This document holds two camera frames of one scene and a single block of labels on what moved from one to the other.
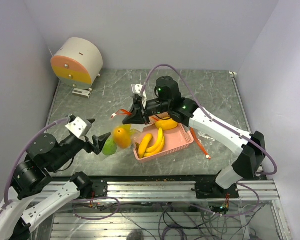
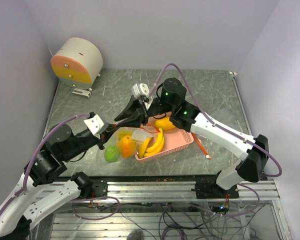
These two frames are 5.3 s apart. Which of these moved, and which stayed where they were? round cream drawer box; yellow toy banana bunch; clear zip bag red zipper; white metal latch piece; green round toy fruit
Moved: clear zip bag red zipper; green round toy fruit
Stayed: white metal latch piece; yellow toy banana bunch; round cream drawer box
